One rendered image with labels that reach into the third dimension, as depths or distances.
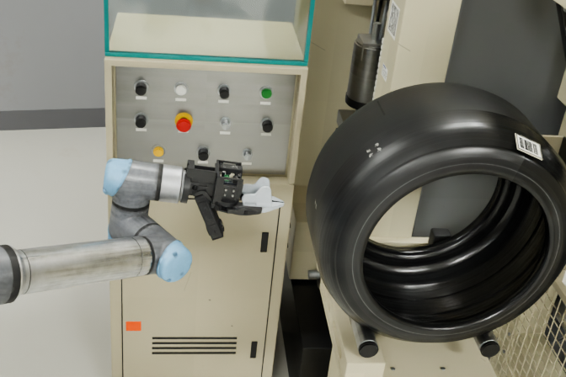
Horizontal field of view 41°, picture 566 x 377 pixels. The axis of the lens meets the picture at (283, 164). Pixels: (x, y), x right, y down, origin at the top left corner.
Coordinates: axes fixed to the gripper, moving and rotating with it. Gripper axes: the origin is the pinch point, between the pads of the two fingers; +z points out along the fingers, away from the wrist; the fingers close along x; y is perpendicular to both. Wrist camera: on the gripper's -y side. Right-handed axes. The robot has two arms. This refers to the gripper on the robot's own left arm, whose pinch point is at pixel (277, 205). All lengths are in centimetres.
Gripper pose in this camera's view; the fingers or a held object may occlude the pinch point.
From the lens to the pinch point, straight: 156.3
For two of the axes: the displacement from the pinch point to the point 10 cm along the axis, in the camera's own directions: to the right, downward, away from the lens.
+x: -1.0, -4.9, 8.6
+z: 9.7, 1.3, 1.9
